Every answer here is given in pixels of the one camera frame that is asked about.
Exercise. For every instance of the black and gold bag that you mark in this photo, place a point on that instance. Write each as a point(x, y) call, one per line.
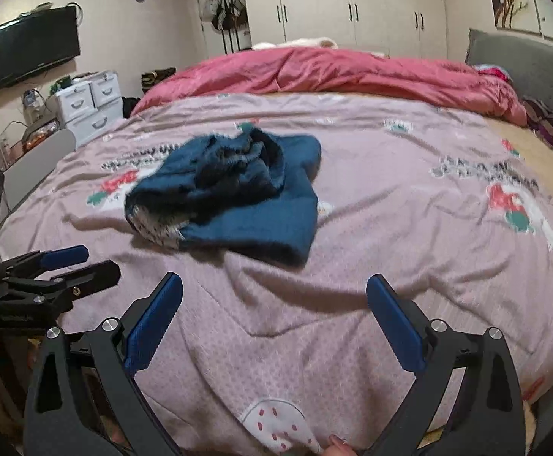
point(155, 78)

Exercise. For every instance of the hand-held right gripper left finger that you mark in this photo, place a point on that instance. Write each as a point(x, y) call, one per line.
point(155, 323)

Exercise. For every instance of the white drawer unit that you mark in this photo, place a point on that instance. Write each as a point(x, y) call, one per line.
point(96, 123)
point(74, 102)
point(105, 88)

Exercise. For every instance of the black wall television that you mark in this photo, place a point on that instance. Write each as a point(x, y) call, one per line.
point(34, 47)

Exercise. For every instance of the white wardrobe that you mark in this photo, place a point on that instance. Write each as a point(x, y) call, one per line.
point(352, 4)

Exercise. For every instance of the hanging dark bags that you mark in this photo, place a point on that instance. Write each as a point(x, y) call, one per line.
point(226, 14)

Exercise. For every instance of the person's right hand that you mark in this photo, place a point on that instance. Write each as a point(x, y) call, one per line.
point(339, 447)

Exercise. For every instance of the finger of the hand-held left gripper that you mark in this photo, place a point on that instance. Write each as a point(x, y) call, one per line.
point(65, 256)
point(86, 275)

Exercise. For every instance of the white plush cloth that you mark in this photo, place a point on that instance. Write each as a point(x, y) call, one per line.
point(300, 42)

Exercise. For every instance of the clear storage container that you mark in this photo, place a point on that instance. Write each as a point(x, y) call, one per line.
point(25, 137)

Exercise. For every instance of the white red-dotted cloth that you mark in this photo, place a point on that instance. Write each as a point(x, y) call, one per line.
point(276, 425)

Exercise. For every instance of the pink printed blanket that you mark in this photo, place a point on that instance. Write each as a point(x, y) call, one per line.
point(376, 256)

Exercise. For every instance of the blue pants with white lace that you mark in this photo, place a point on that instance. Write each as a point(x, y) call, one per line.
point(257, 209)

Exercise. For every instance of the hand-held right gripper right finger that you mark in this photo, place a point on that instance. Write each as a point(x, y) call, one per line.
point(397, 323)

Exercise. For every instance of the grey padded headboard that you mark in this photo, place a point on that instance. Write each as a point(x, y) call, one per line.
point(528, 66)

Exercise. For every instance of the red quilt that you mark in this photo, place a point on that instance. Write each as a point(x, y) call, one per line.
point(333, 73)

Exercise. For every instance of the beige bed sheet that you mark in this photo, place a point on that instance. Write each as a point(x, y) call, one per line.
point(537, 161)

